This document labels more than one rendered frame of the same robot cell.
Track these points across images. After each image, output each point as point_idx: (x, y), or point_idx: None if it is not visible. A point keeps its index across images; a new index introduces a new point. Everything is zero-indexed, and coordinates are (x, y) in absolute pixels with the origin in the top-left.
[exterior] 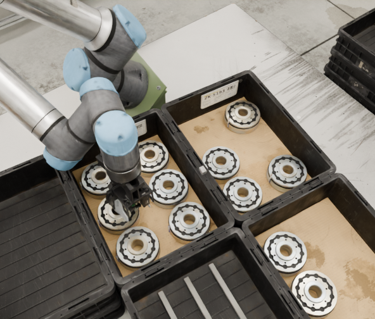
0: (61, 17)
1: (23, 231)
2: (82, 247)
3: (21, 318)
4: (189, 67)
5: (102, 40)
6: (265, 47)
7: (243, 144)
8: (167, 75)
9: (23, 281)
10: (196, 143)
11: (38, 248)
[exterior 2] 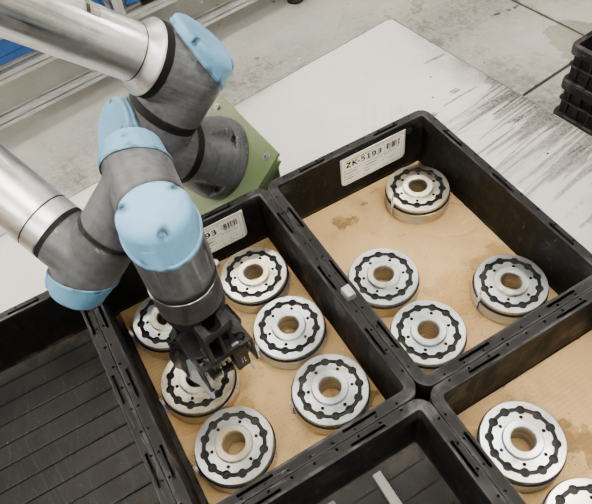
0: (70, 34)
1: (31, 427)
2: (135, 452)
3: None
4: (322, 125)
5: (152, 75)
6: (449, 81)
7: (423, 242)
8: (286, 140)
9: None
10: (338, 247)
11: (58, 457)
